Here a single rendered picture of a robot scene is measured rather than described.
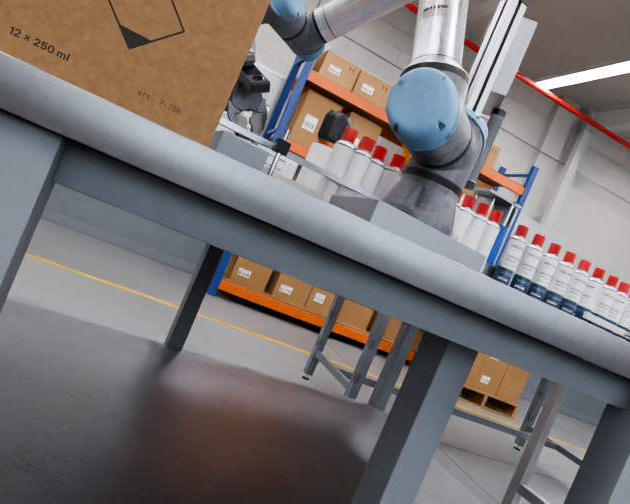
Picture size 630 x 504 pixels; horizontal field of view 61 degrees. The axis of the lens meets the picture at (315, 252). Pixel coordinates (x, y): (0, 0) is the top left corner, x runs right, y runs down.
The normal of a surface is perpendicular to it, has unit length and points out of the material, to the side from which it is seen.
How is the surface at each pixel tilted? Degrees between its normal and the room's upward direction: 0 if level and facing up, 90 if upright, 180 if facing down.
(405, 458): 90
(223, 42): 90
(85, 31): 90
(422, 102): 96
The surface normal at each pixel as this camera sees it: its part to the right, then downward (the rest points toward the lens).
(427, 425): 0.39, 0.18
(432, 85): -0.46, -0.08
